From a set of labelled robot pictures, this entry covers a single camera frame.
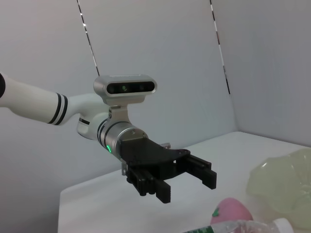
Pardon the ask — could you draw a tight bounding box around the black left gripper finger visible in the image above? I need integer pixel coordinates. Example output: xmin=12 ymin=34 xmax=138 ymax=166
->
xmin=125 ymin=166 xmax=173 ymax=204
xmin=174 ymin=154 xmax=218 ymax=190

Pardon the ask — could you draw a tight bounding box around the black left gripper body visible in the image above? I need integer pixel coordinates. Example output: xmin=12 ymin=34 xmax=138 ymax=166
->
xmin=118 ymin=137 xmax=192 ymax=182

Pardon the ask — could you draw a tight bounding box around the pink toy peach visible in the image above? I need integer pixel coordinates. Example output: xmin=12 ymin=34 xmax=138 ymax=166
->
xmin=209 ymin=197 xmax=254 ymax=228

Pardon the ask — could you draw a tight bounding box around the clear water bottle green label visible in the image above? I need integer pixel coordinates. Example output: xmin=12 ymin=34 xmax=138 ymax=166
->
xmin=183 ymin=217 xmax=295 ymax=233

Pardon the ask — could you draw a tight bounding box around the green glass fruit plate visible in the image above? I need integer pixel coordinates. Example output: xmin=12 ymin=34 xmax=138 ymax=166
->
xmin=246 ymin=148 xmax=311 ymax=230

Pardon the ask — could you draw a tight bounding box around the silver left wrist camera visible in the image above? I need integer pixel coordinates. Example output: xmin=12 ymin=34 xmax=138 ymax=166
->
xmin=93 ymin=73 xmax=158 ymax=105

